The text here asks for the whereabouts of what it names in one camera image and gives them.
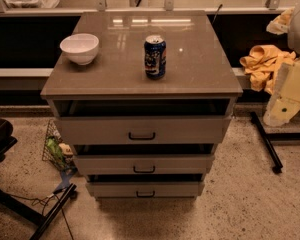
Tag black floor cable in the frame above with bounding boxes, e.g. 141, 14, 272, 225
9, 192, 75, 240

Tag grey drawer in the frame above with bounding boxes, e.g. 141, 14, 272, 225
86, 174, 204, 198
55, 116, 231, 145
75, 144, 214, 175

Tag grey top drawer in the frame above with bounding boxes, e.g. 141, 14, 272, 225
55, 116, 231, 145

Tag blue tape strip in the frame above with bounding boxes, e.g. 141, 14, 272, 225
53, 168, 77, 194

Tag white ceramic bowl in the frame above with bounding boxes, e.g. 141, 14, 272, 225
60, 33, 99, 65

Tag green item in basket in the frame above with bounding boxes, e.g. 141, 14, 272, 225
46, 136, 65, 166

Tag grey drawer cabinet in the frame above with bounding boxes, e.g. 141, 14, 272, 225
40, 10, 244, 200

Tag blue soda can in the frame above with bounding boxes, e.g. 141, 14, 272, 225
144, 35, 166, 79

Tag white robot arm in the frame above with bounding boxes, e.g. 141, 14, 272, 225
263, 2, 300, 127

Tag black stand leg right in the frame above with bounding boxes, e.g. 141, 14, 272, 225
250, 112, 300, 174

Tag black stand frame left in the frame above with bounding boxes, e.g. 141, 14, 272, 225
0, 183, 76, 240

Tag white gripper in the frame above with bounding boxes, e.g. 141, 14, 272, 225
263, 59, 300, 127

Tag wire mesh basket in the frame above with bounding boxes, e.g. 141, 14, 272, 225
42, 120, 75, 171

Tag yellow crumpled cloth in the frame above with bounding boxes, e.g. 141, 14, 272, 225
240, 45, 296, 95

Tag grey middle drawer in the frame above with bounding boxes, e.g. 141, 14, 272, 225
75, 144, 214, 175

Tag black chair seat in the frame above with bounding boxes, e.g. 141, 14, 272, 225
0, 118, 17, 162

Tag grey bottom drawer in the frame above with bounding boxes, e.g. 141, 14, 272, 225
86, 174, 204, 198

